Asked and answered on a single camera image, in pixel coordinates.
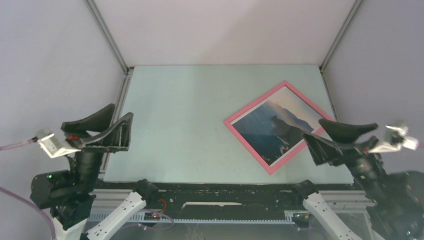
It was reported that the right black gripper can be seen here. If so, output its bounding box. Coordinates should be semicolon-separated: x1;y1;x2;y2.
299;116;388;201

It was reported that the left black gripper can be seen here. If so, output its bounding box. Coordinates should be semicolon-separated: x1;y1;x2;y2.
64;102;136;192

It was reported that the landscape photo print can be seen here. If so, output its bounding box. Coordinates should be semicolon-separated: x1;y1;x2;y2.
231;86;329;167

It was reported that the orange wooden picture frame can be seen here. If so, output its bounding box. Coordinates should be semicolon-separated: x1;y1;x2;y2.
223;80;336;176

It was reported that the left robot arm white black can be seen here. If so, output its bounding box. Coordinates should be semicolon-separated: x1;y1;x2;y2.
30;103;159;240

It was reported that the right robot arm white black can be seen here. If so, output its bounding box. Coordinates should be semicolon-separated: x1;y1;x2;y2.
302;118;424;240

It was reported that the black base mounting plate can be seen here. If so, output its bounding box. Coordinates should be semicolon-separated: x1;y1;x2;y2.
133;179;318;222

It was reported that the left aluminium corner post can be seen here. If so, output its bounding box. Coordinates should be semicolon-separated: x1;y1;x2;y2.
83;0;130;74

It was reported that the aluminium corner post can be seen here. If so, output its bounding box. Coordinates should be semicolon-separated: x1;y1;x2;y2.
83;0;130;74
319;0;365;74

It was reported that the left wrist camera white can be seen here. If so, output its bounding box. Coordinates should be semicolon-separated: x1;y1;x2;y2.
35;128;81;159

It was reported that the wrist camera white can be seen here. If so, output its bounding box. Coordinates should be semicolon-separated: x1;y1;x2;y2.
368;120;420;154
35;128;81;159

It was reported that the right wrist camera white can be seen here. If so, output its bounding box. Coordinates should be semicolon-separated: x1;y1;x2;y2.
368;120;420;154

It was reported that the grey cable duct strip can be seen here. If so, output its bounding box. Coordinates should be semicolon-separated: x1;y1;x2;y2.
87;211;294;224

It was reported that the right aluminium corner post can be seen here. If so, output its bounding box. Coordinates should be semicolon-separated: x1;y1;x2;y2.
319;0;365;74

